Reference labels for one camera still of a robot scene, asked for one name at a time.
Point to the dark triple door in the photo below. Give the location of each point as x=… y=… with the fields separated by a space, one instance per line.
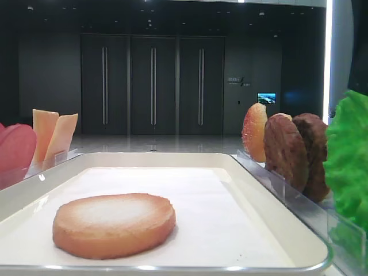
x=148 y=85

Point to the brown meat patty right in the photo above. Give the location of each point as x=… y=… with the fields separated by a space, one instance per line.
x=313 y=131

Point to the white rectangular metal tray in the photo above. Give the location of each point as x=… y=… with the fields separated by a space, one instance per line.
x=228 y=223

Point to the clear acrylic left rack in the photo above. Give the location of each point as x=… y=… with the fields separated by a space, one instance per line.
x=12 y=177

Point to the red tomato slice behind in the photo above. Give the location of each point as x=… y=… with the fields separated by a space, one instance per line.
x=2 y=129

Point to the small wall screen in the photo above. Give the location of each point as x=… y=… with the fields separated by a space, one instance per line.
x=266 y=98

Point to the red tomato slice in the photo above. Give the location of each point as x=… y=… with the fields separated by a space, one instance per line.
x=18 y=144
x=2 y=129

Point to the orange cheese slice thin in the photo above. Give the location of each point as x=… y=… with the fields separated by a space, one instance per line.
x=62 y=135

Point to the green lettuce leaf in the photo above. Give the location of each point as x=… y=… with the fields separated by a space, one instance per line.
x=346 y=165

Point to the clear acrylic rack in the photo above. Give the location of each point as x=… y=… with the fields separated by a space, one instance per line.
x=348 y=241
x=12 y=177

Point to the clear acrylic right rack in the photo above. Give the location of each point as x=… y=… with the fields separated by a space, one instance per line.
x=348 y=241

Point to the brown meat patty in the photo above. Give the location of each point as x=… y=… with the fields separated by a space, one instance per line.
x=313 y=131
x=285 y=151

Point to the round bread slice in tray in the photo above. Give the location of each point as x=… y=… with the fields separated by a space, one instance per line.
x=113 y=226

